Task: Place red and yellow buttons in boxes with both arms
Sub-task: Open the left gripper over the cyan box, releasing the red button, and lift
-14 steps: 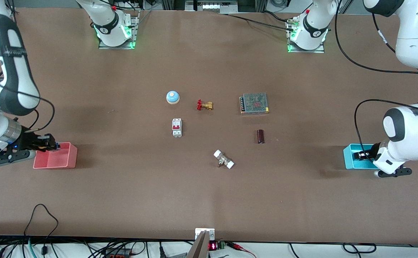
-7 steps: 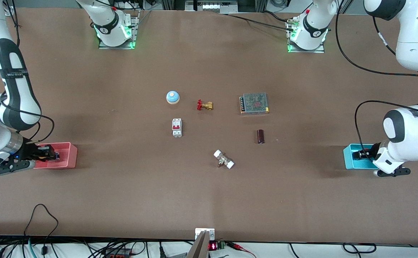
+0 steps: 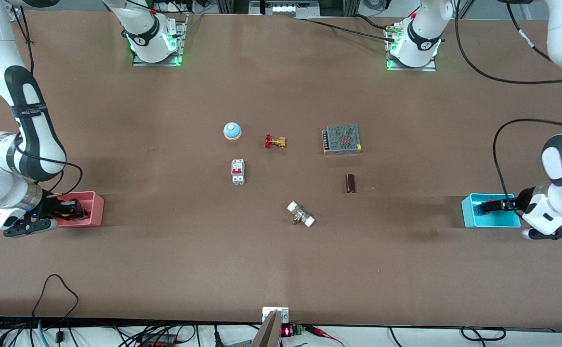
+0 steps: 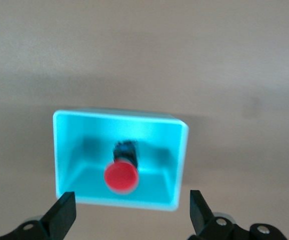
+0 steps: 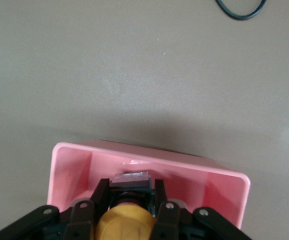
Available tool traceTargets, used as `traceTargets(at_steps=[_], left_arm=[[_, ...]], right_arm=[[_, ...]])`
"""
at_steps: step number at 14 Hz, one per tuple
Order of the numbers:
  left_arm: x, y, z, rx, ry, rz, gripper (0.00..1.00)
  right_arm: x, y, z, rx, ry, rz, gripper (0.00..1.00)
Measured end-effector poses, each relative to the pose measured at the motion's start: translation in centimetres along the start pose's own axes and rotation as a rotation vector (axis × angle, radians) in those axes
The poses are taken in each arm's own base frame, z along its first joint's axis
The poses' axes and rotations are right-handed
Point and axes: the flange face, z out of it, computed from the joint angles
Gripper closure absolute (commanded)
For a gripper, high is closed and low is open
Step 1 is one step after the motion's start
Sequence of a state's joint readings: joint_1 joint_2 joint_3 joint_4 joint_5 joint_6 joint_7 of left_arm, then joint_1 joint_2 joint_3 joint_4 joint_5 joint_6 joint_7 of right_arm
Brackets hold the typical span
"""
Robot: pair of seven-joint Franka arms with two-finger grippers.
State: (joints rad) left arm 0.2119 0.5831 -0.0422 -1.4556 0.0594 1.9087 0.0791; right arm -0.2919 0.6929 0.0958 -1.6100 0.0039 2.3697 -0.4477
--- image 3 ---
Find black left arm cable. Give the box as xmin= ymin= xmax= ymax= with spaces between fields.
xmin=456 ymin=0 xmax=562 ymax=208

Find pink plastic box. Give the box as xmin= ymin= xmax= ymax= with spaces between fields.
xmin=54 ymin=191 xmax=105 ymax=227

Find black looped cable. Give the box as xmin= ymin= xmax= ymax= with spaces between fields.
xmin=32 ymin=274 xmax=79 ymax=320

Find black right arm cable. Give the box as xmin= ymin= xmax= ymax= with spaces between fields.
xmin=10 ymin=5 xmax=84 ymax=197

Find black table cable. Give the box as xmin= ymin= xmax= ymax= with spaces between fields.
xmin=305 ymin=14 xmax=397 ymax=43

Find metal mesh power supply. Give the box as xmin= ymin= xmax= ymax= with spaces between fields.
xmin=322 ymin=124 xmax=363 ymax=155

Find cyan plastic box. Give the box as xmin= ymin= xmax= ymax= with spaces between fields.
xmin=461 ymin=193 xmax=522 ymax=228

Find red clip lead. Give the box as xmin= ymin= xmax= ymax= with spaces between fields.
xmin=304 ymin=326 xmax=345 ymax=347

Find white mounting bracket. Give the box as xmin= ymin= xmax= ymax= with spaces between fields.
xmin=262 ymin=307 xmax=289 ymax=324

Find black coiled cable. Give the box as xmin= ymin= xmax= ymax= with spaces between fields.
xmin=460 ymin=327 xmax=507 ymax=341

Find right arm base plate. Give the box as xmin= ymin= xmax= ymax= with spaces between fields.
xmin=132 ymin=13 xmax=188 ymax=67

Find grey metal device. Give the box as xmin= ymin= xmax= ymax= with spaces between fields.
xmin=248 ymin=0 xmax=321 ymax=19

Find black power strip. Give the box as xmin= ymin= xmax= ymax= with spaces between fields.
xmin=136 ymin=334 xmax=178 ymax=347

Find metal fitting white ends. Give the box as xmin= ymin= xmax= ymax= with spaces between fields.
xmin=287 ymin=201 xmax=316 ymax=228

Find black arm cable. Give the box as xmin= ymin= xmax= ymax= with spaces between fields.
xmin=10 ymin=5 xmax=84 ymax=197
xmin=456 ymin=0 xmax=562 ymax=208

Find grey metal bar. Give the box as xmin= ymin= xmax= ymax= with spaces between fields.
xmin=251 ymin=310 xmax=282 ymax=347

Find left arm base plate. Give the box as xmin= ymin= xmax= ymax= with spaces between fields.
xmin=385 ymin=24 xmax=438 ymax=72

